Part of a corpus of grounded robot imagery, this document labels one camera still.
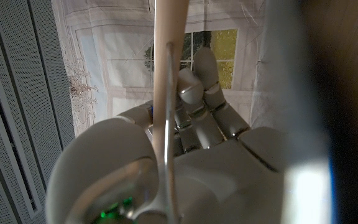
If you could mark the printed window backdrop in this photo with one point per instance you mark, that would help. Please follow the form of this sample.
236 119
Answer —
120 62

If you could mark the wooden stand with metal rod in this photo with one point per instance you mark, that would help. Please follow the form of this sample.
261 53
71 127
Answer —
166 25

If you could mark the long ceiling slot fixture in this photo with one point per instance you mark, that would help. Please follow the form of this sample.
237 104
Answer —
2 124

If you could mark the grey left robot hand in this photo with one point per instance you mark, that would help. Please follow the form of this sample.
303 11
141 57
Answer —
110 149

